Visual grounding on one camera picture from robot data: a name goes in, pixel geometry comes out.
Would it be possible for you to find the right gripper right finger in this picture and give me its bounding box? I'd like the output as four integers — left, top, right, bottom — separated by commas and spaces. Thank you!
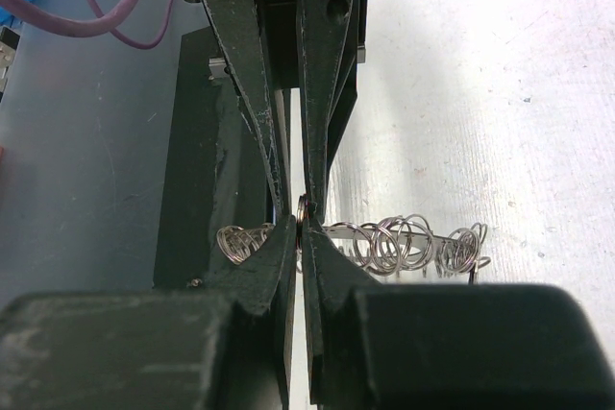
302, 225, 384, 405

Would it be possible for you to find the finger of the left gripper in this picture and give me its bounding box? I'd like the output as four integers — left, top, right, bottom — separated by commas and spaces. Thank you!
297, 0, 367, 216
203, 0, 290, 218

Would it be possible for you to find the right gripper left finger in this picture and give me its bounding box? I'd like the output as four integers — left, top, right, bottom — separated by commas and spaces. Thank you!
206, 215, 297, 405

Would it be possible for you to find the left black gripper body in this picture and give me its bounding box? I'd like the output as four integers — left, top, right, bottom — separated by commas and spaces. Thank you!
255, 0, 300, 93

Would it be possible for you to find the round metal keyring disc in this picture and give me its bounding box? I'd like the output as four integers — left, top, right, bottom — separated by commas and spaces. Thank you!
216, 194, 491, 284

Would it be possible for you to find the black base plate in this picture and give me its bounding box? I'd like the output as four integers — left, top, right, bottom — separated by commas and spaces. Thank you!
153, 28, 274, 290

